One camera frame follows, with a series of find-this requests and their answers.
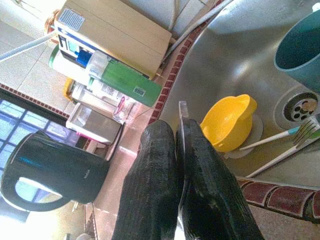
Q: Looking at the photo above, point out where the window with dark grille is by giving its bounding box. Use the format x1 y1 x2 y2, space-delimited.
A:
0 98 76 181

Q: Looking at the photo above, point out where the silver kitchen scale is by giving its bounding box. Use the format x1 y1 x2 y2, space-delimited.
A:
65 101 126 146

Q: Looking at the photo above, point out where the green dish soap bottle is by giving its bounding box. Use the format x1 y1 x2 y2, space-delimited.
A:
74 47 163 108

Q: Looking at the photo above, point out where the thin white hose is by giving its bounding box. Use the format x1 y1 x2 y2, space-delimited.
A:
164 0 235 57

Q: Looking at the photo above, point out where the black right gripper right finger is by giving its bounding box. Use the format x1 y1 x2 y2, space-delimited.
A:
176 118 266 240

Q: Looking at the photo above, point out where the green white handled fork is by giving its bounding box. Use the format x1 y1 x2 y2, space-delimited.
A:
246 119 320 179

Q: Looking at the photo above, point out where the clear round lid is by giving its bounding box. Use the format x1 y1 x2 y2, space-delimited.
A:
223 113 264 160

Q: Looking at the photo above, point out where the white cylinder with green ring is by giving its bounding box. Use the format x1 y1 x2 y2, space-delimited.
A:
48 46 91 82

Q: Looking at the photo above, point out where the white labelled bottle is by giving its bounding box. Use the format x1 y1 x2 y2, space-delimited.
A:
63 76 138 119

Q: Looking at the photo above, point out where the black electric kettle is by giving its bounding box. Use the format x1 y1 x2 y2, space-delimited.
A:
0 129 111 213

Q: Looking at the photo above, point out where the beige water filter box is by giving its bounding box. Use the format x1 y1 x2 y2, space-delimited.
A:
53 0 173 79

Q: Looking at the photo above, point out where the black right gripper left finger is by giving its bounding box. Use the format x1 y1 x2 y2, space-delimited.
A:
111 119 186 240

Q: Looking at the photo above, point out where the teal plastic cup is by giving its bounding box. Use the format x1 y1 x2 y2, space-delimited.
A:
273 9 320 94

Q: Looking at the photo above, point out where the white teal toothbrush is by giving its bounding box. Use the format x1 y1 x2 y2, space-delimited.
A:
239 126 301 152

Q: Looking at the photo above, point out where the small steel sink basin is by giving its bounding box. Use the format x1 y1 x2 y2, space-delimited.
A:
159 0 320 188

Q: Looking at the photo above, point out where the yellow plastic bowl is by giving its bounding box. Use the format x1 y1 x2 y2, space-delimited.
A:
199 94 258 153

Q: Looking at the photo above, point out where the white braided hose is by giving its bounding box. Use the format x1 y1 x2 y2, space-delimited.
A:
0 31 59 64

